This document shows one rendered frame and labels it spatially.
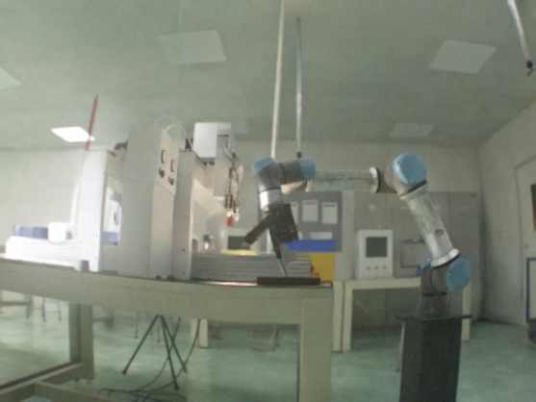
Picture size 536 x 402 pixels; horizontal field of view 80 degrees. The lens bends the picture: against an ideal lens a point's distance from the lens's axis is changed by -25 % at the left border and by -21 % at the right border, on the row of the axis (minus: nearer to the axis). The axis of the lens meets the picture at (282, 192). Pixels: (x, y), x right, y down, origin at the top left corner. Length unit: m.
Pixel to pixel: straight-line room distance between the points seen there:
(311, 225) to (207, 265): 4.42
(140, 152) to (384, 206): 4.56
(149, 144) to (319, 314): 0.73
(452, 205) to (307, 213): 2.16
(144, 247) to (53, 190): 6.12
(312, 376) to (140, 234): 0.65
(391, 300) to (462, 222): 1.54
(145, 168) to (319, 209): 4.74
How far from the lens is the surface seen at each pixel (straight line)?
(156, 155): 1.27
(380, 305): 5.46
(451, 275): 1.41
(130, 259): 1.24
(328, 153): 6.07
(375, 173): 1.49
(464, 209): 5.94
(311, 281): 1.22
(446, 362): 1.59
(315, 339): 1.00
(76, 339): 2.58
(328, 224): 5.83
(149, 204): 1.23
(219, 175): 1.66
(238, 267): 1.44
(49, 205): 7.27
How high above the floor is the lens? 0.77
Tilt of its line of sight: 12 degrees up
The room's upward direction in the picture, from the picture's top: 1 degrees clockwise
